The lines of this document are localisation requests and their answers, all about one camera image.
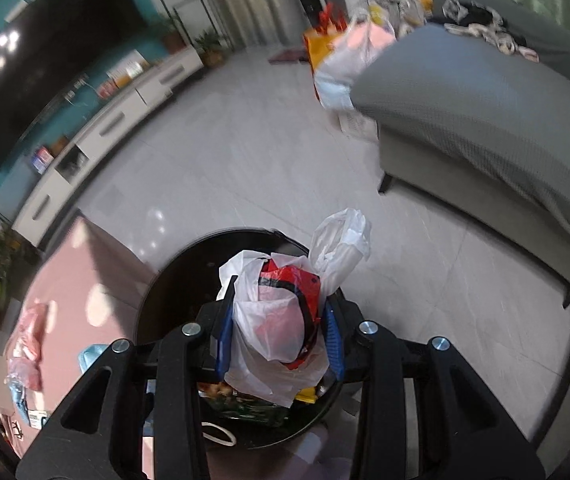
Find black television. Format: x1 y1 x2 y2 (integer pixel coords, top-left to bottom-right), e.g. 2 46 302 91
0 0 145 168

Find black trash bin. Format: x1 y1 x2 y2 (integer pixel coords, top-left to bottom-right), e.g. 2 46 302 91
134 229 343 450

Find white tv cabinet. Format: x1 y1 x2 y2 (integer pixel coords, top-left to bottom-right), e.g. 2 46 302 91
12 47 204 247

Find pink plastic bag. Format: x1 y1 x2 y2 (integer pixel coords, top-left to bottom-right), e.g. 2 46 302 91
4 302 49 391

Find grey sofa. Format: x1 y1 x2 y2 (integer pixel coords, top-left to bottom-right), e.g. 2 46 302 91
351 0 570 292

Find pink dotted rug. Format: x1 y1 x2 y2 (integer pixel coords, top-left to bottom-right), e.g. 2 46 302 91
2 213 367 480

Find clothes pile on sofa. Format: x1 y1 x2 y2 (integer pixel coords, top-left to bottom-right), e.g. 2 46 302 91
436 0 540 63

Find white red plastic bag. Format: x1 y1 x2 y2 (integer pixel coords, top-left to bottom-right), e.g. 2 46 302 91
215 208 371 408

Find bags beside sofa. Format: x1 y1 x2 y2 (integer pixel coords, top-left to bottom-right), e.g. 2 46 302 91
302 0 397 112

